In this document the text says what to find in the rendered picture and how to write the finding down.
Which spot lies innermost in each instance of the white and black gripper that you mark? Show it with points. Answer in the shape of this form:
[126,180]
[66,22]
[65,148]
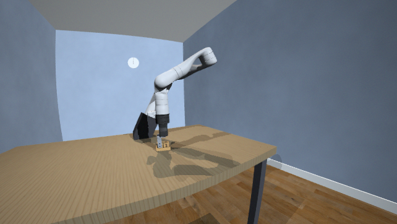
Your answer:
[162,119]

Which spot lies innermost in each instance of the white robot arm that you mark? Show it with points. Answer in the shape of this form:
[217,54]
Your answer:
[163,82]

